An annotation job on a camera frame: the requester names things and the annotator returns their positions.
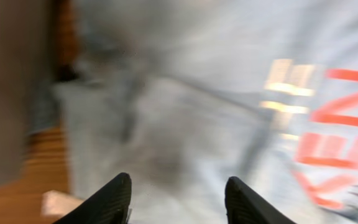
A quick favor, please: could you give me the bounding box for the light blue printed t-shirt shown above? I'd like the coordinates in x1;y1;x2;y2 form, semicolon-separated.
57;0;358;223

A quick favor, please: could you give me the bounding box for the folded grey garment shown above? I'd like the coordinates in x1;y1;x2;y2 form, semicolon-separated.
0;0;53;185

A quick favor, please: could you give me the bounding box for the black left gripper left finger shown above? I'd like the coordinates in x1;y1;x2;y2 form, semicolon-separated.
53;172;132;224

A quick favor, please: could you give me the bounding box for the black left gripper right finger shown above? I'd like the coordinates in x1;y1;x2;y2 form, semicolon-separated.
225;176;296;224

